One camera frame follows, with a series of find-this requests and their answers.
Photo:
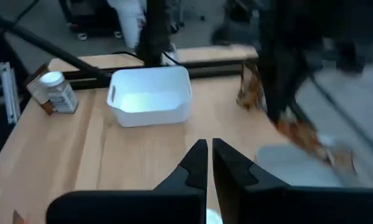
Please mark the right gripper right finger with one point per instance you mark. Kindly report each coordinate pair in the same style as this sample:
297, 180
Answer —
267, 205

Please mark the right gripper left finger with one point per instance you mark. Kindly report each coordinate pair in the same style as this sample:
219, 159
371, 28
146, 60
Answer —
174, 205

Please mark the grey plastic bin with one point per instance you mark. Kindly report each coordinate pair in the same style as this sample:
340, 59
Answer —
283, 168

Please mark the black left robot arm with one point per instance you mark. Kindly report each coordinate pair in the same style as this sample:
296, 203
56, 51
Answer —
155, 31

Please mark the white plastic bin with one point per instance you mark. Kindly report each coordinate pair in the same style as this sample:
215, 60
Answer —
149, 115

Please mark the white plastic strip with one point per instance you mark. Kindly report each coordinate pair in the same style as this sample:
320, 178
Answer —
9, 93

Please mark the black wheeled cart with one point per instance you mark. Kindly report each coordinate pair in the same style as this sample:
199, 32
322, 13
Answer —
90, 15

